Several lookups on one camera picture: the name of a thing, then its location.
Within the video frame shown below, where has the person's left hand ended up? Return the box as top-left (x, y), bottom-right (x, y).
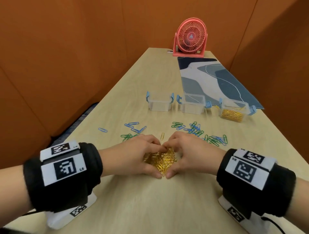
top-left (98, 134), bottom-right (167, 179)

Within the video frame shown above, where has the person's right hand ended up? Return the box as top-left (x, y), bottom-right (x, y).
top-left (162, 131), bottom-right (227, 179)

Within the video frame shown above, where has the pile of mixed paper clips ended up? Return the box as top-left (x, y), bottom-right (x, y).
top-left (98, 121), bottom-right (228, 147)

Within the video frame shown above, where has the bunch of gold paper clips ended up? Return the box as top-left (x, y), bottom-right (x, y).
top-left (143, 147), bottom-right (177, 176)

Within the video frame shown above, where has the clear box with blue latches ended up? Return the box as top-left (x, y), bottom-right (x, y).
top-left (176, 93), bottom-right (212, 115)
top-left (219, 97), bottom-right (257, 123)
top-left (145, 91), bottom-right (175, 112)

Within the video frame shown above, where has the heap of gold paper clips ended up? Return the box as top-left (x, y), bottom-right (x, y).
top-left (221, 109), bottom-right (244, 122)

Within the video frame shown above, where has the black left wristband with tags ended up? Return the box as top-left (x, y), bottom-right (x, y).
top-left (23, 141), bottom-right (104, 213)

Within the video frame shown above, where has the black wristband with tags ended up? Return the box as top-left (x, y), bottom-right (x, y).
top-left (23, 141), bottom-right (104, 213)
top-left (216, 148), bottom-right (297, 217)

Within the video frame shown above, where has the blue patterned desk mat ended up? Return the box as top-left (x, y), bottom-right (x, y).
top-left (177, 57), bottom-right (265, 109)

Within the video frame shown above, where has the black right wristband with tags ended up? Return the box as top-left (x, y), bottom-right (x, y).
top-left (216, 148), bottom-right (297, 217)

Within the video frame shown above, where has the pink desk fan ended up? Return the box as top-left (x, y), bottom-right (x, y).
top-left (172, 17), bottom-right (208, 57)

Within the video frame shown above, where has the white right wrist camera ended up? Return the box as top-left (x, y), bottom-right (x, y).
top-left (218, 195), bottom-right (273, 234)

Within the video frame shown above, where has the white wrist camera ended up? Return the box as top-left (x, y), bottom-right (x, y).
top-left (218, 195), bottom-right (273, 234)
top-left (46, 193), bottom-right (98, 230)

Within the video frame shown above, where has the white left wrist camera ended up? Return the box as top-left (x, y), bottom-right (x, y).
top-left (46, 193), bottom-right (98, 230)

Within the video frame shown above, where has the black right camera cable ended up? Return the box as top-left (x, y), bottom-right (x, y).
top-left (260, 217), bottom-right (286, 234)

